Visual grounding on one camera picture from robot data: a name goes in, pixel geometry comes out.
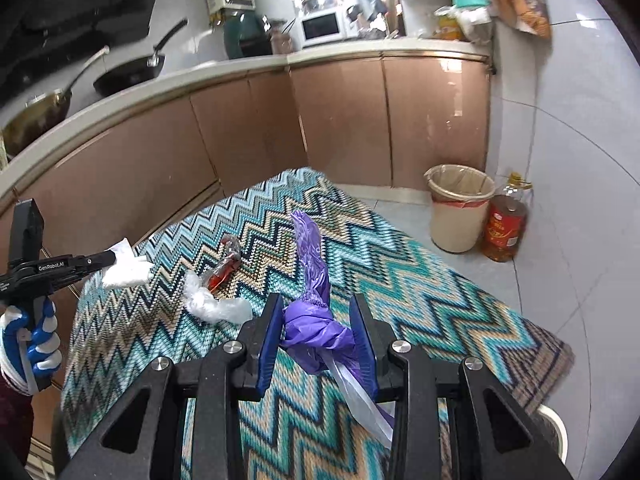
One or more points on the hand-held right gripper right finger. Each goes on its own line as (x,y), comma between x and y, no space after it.
(364,345)

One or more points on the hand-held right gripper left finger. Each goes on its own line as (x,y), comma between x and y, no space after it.
(267,345)

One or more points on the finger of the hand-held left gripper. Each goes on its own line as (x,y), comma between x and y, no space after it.
(95,261)

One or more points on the white tissue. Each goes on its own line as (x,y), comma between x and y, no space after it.
(127,270)

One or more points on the purple plastic bag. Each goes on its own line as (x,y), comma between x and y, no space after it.
(312,320)

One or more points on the clear plastic bag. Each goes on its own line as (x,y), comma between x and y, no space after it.
(210,305)

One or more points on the beige trash bin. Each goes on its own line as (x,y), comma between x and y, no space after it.
(457,215)

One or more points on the person's left forearm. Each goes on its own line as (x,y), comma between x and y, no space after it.
(15,420)

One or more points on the person's left hand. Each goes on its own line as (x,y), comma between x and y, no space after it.
(37,350)

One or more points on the zigzag patterned cloth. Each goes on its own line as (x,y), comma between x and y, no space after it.
(400,285)

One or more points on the small red clear wrapper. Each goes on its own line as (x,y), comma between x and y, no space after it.
(224,267)

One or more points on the brass-coloured pot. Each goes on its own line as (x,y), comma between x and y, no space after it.
(35,120)

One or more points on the cooking oil bottle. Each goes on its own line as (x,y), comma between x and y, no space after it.
(505,230)

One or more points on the black wok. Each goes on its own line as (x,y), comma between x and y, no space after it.
(130,72)

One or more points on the white round floor drain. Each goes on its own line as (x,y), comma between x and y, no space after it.
(555,432)

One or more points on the white countertop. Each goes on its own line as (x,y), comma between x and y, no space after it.
(225,67)

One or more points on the black range hood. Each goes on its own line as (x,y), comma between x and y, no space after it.
(65,15)

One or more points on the dark green appliance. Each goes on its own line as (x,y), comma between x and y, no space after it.
(245,35)

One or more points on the brown utensil jar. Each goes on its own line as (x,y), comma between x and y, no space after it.
(281,40)

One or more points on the white microwave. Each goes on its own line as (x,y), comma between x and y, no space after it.
(324,27)

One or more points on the blue bag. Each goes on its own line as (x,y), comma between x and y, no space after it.
(367,7)

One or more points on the small white plastic bag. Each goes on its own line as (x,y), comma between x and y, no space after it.
(475,22)

